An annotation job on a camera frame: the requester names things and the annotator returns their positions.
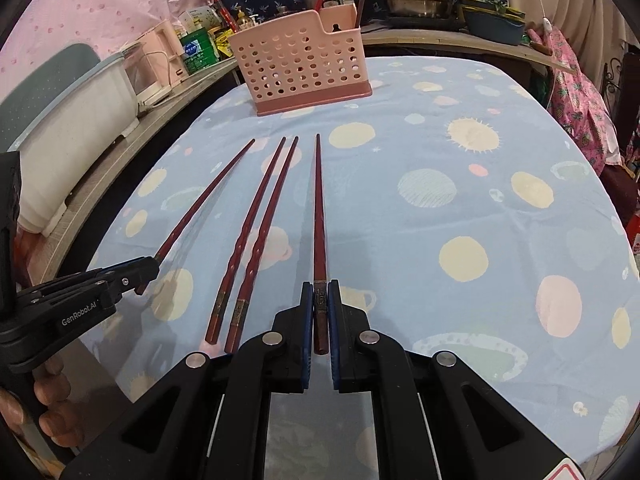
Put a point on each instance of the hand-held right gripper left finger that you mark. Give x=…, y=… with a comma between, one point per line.
x=306, y=320

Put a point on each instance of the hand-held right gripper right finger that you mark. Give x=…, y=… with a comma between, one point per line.
x=334, y=320

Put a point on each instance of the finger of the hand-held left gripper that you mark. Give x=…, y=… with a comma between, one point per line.
x=130, y=269
x=132, y=286

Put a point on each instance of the dark red chopstick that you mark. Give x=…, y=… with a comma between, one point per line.
x=214, y=190
x=242, y=310
x=318, y=235
x=223, y=304

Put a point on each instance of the pink perforated plastic basket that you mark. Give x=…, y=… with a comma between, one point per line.
x=300, y=60

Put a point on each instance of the person's left hand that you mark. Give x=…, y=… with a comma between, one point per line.
x=52, y=385

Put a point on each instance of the blue printed tablecloth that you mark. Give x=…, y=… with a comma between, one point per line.
x=425, y=260

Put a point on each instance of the white dish rack with lid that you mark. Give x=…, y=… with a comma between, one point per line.
x=75, y=125

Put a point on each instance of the pink kitchen appliance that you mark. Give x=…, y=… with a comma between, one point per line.
x=155, y=60

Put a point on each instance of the green plastic container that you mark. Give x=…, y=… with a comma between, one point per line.
x=195, y=52

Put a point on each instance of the yellow box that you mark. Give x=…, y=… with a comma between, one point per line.
x=222, y=42

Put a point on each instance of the pink dotted curtain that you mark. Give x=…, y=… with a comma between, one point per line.
x=100, y=5

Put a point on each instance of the yellow bottle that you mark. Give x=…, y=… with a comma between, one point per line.
x=243, y=20

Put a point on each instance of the pink floral cloth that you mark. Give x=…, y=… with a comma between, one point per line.
x=575, y=95

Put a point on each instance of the blue basin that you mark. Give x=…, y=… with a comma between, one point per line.
x=492, y=25

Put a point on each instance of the black metal chair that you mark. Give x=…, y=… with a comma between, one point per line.
x=620, y=90

